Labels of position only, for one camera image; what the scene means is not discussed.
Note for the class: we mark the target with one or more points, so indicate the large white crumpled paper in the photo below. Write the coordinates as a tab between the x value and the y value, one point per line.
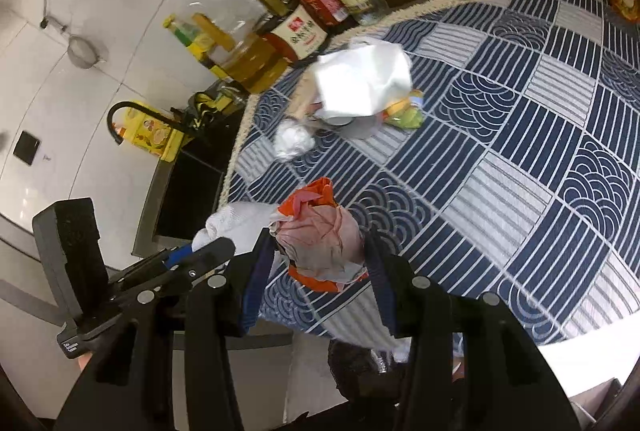
365	76

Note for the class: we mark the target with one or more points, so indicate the pink and orange wrapper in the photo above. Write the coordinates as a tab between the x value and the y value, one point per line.
320	236

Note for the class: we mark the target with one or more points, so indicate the small green cap bottle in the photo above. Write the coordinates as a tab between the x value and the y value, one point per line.
192	41

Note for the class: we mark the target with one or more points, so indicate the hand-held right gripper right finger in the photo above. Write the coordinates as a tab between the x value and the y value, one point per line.
382	296

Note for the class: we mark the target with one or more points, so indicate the tan paper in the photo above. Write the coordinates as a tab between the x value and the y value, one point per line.
302	103

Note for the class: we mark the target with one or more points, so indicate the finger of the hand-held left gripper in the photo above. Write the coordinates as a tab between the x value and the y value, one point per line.
210	256
145	273

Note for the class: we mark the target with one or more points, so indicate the silvery white ball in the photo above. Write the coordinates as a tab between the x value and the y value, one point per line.
292	141

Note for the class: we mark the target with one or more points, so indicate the green and yellow wrapper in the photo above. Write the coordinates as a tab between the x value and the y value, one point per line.
405	113

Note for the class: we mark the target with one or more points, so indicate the blue patterned tablecloth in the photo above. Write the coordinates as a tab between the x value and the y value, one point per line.
500	161

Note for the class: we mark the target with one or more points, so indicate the black wall socket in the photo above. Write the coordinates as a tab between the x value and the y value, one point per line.
26	147

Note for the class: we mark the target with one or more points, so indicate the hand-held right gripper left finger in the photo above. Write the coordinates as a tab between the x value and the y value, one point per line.
252	291

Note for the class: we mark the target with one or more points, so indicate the metal mesh strainer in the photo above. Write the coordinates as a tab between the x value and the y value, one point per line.
85	52

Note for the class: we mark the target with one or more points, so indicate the black and yellow cloth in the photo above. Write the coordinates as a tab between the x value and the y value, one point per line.
210	103

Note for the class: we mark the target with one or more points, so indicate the yellow box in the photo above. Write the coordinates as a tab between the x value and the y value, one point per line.
150	136

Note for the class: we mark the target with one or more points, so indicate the black faucet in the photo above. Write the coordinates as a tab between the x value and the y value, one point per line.
114	118

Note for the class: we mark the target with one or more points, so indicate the clear oil bottle gold cap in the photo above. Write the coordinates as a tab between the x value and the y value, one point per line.
255	66

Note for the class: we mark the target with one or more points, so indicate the black sink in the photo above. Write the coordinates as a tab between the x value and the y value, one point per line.
190	201

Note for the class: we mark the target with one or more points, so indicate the white tissue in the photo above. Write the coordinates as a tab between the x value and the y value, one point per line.
235	221

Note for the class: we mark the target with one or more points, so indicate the dark sauce bottle gold neck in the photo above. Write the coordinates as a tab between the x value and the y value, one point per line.
295	31

